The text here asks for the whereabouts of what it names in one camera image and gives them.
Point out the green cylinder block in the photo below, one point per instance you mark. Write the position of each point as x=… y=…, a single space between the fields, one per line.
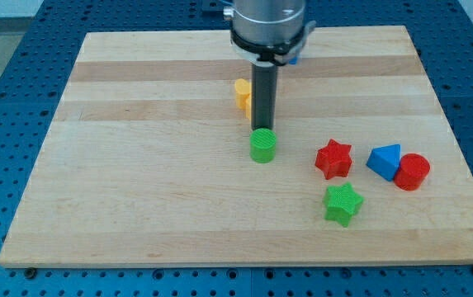
x=263 y=143

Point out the red cylinder block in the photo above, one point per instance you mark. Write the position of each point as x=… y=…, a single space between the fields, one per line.
x=412 y=171

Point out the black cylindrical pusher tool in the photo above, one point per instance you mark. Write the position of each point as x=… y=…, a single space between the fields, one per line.
x=264 y=90

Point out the yellow heart block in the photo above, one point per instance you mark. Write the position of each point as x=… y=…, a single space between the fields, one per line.
x=243 y=96

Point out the blue triangle block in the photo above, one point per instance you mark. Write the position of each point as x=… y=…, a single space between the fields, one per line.
x=385 y=161

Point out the green star block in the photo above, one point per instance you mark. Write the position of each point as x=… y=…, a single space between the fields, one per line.
x=341 y=203

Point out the red star block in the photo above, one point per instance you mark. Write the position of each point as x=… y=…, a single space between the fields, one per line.
x=334 y=159

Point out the wooden board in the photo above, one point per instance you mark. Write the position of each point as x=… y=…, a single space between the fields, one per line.
x=146 y=162

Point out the blue block behind arm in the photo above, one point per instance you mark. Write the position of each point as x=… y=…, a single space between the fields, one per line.
x=293 y=61

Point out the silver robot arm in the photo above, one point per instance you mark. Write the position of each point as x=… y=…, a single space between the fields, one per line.
x=268 y=33

